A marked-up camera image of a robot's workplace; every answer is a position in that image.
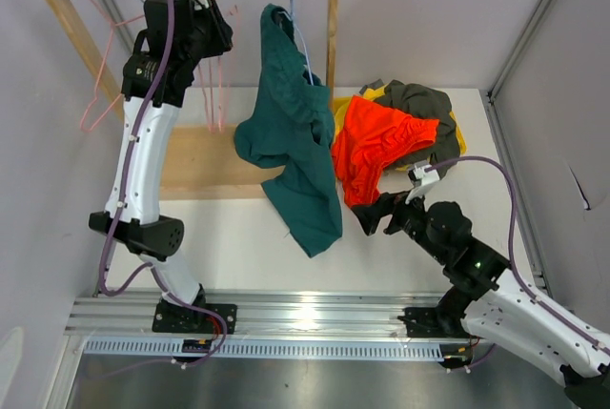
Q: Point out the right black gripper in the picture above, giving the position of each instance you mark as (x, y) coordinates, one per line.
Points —
(370, 214)

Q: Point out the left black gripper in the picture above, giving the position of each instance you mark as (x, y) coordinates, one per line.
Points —
(222, 32)

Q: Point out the blue wire hanger green shorts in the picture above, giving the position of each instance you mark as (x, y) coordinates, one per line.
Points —
(292, 15)

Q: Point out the pink wire hanger olive shorts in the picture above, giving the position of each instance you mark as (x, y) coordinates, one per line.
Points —
(208, 91)

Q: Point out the pink wire hanger orange shorts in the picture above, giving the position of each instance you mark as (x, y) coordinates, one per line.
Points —
(223, 75)

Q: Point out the dark green shorts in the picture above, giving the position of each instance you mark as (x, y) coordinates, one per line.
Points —
(292, 128)

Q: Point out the olive green shorts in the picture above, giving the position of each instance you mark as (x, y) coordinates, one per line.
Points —
(424, 103)

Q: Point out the grey shorts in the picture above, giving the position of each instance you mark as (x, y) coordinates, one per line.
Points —
(374, 89)

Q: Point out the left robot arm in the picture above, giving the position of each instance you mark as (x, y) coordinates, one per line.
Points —
(132, 214)

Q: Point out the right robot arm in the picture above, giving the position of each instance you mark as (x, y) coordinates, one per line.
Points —
(488, 299)

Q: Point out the wooden clothes rack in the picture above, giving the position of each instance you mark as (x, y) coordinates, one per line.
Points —
(200, 164)

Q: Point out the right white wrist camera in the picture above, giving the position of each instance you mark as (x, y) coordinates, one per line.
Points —
(423, 177)

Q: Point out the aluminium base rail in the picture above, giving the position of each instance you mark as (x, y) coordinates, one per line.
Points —
(300, 315)

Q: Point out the slotted cable duct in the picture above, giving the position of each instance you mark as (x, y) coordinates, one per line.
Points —
(270, 348)

